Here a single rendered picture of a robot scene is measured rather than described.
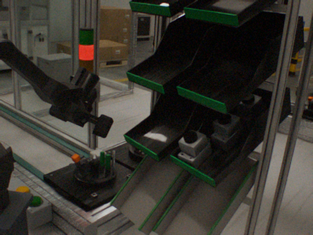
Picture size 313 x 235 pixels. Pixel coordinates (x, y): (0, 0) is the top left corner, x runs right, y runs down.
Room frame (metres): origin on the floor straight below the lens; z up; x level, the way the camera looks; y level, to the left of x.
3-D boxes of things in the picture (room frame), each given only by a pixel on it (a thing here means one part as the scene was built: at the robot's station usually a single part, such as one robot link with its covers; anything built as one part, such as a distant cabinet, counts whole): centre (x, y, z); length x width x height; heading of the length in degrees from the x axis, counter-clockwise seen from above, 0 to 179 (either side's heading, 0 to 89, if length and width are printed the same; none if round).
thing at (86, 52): (1.20, 0.26, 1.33); 0.05 x 0.05 x 0.05
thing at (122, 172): (0.99, 0.19, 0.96); 0.24 x 0.24 x 0.02; 51
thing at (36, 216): (0.87, 0.39, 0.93); 0.21 x 0.07 x 0.06; 51
